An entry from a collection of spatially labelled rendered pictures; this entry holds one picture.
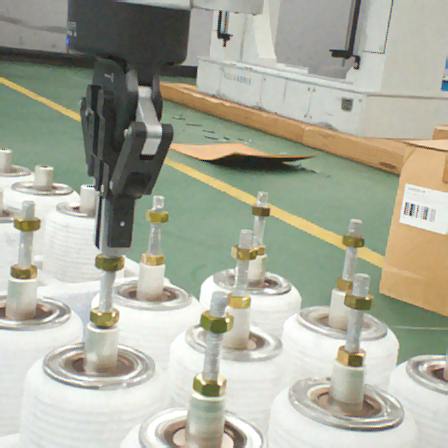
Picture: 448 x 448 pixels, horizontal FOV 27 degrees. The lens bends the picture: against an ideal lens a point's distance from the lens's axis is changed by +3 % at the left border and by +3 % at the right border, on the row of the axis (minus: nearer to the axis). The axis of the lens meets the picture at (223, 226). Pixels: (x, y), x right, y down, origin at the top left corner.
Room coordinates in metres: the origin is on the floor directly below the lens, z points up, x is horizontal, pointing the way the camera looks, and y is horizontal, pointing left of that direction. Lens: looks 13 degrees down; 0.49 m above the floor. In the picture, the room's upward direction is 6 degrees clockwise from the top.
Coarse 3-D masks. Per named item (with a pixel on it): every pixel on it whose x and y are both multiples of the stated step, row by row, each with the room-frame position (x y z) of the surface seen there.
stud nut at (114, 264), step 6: (96, 258) 0.58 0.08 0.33; (102, 258) 0.58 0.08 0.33; (114, 258) 0.58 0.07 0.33; (120, 258) 0.59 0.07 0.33; (96, 264) 0.58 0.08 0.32; (102, 264) 0.58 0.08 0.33; (108, 264) 0.58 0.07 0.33; (114, 264) 0.58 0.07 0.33; (120, 264) 0.58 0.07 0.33; (108, 270) 0.58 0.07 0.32; (114, 270) 0.58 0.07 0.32
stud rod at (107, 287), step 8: (104, 256) 0.59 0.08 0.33; (112, 256) 0.58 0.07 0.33; (104, 272) 0.58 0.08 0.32; (112, 272) 0.58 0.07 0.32; (104, 280) 0.58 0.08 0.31; (112, 280) 0.59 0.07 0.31; (104, 288) 0.58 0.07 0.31; (112, 288) 0.59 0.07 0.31; (104, 296) 0.58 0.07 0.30; (112, 296) 0.59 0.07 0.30; (104, 304) 0.58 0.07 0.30; (112, 304) 0.59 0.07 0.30; (104, 312) 0.58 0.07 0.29
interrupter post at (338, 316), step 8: (336, 288) 0.74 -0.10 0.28; (336, 296) 0.73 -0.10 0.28; (344, 296) 0.73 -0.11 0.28; (336, 304) 0.73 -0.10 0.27; (336, 312) 0.73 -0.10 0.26; (344, 312) 0.73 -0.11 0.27; (328, 320) 0.74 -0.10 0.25; (336, 320) 0.73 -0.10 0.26; (344, 320) 0.73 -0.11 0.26; (344, 328) 0.73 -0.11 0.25
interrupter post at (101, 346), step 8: (88, 328) 0.58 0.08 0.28; (96, 328) 0.58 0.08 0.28; (104, 328) 0.58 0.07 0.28; (112, 328) 0.58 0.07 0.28; (120, 328) 0.59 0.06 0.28; (88, 336) 0.58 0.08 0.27; (96, 336) 0.58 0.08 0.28; (104, 336) 0.58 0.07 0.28; (112, 336) 0.58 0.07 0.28; (88, 344) 0.58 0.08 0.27; (96, 344) 0.58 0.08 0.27; (104, 344) 0.58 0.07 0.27; (112, 344) 0.58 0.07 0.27; (88, 352) 0.58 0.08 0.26; (96, 352) 0.58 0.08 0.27; (104, 352) 0.58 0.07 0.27; (112, 352) 0.58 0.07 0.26; (88, 360) 0.58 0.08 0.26; (96, 360) 0.58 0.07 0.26; (104, 360) 0.58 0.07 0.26; (112, 360) 0.58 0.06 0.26; (88, 368) 0.58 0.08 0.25; (96, 368) 0.58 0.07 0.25; (104, 368) 0.58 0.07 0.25; (112, 368) 0.58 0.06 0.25
